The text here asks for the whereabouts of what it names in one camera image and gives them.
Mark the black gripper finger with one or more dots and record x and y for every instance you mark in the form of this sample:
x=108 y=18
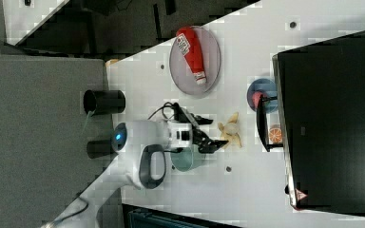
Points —
x=213 y=145
x=202 y=121

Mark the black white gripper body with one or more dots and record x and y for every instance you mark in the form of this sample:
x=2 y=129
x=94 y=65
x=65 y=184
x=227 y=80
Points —
x=185 y=132

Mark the peeled plush banana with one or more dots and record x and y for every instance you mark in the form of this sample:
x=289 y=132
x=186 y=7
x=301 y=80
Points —
x=230 y=131

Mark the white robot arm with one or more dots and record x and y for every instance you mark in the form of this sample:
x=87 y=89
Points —
x=141 y=147

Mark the silver black toaster oven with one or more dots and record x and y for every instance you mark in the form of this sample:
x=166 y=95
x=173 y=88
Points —
x=321 y=102

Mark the green measuring cup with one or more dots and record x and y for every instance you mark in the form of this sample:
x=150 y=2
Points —
x=189 y=158

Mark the grey round plate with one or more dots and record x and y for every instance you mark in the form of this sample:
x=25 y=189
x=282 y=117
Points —
x=181 y=73

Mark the red toy strawberry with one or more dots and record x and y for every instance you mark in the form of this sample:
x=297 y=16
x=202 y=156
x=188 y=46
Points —
x=257 y=97

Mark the orange half slice toy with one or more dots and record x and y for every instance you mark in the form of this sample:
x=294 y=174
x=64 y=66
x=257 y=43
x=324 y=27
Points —
x=275 y=135

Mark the blue cup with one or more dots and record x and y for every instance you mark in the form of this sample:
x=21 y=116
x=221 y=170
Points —
x=264 y=85

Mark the black cylindrical cup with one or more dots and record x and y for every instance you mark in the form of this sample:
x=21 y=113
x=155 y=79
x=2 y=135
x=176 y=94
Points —
x=104 y=102

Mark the red ketchup bottle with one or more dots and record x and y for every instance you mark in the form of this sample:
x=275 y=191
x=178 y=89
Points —
x=190 y=48

